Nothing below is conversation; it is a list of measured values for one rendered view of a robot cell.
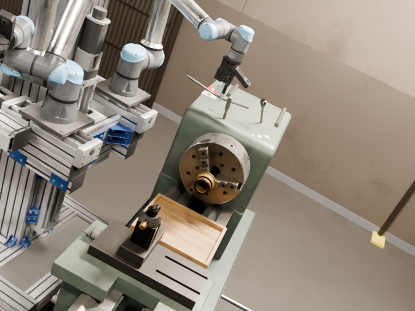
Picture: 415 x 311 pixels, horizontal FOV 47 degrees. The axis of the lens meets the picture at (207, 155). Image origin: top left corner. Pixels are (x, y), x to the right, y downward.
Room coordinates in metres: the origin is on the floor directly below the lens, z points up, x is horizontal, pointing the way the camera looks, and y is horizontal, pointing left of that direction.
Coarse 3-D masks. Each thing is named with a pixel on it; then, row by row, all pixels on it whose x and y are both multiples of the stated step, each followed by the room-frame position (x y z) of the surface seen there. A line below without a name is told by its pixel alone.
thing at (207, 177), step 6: (198, 174) 1.85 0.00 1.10; (204, 174) 1.84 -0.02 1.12; (210, 174) 1.85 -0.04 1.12; (198, 180) 1.79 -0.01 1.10; (204, 180) 1.79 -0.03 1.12; (210, 180) 1.82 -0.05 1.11; (198, 186) 1.82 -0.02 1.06; (204, 186) 1.84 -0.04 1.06; (210, 186) 1.79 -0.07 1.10; (198, 192) 1.79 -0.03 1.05; (204, 192) 1.79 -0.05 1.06
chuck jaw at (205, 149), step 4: (204, 144) 1.94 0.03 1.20; (208, 144) 1.94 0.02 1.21; (200, 148) 1.92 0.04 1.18; (204, 148) 1.91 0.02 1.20; (208, 148) 1.93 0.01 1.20; (200, 152) 1.90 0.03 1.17; (204, 152) 1.90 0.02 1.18; (208, 152) 1.92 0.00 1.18; (200, 156) 1.90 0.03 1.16; (204, 156) 1.90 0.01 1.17; (208, 156) 1.90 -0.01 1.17; (200, 160) 1.88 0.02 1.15; (204, 160) 1.88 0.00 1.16; (208, 160) 1.89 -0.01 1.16; (200, 164) 1.88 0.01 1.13; (204, 164) 1.88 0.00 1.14; (208, 164) 1.88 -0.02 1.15; (212, 164) 1.93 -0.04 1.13; (200, 168) 1.86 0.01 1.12; (204, 168) 1.86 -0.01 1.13; (208, 168) 1.87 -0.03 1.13; (200, 172) 1.86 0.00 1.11
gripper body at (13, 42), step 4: (0, 36) 1.28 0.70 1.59; (4, 36) 1.29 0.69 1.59; (16, 36) 1.36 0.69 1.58; (0, 40) 1.26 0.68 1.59; (4, 40) 1.28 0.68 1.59; (8, 40) 1.30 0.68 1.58; (12, 40) 1.35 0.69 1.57; (16, 40) 1.35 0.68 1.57; (4, 44) 1.26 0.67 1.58; (8, 44) 1.29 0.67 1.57; (12, 44) 1.35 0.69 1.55; (0, 56) 1.28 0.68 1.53; (4, 56) 1.29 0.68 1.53; (0, 60) 1.26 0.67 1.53; (0, 64) 1.28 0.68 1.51
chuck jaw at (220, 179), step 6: (216, 180) 1.86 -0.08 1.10; (222, 180) 1.88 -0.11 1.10; (228, 180) 1.90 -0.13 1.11; (234, 180) 1.91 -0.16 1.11; (216, 186) 1.85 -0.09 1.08; (222, 186) 1.87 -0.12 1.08; (228, 186) 1.88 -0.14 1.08; (234, 186) 1.88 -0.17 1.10; (240, 186) 1.92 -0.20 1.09; (234, 192) 1.88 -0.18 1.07
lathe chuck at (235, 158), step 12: (192, 144) 1.97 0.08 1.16; (216, 144) 1.94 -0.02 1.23; (192, 156) 1.95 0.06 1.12; (216, 156) 1.93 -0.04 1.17; (228, 156) 1.93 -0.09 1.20; (240, 156) 1.95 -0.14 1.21; (180, 168) 1.95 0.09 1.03; (192, 168) 1.94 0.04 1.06; (228, 168) 1.93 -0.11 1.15; (240, 168) 1.92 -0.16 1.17; (192, 180) 1.94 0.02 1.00; (240, 180) 1.92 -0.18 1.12; (216, 192) 1.93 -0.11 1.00; (228, 192) 1.92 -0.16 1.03
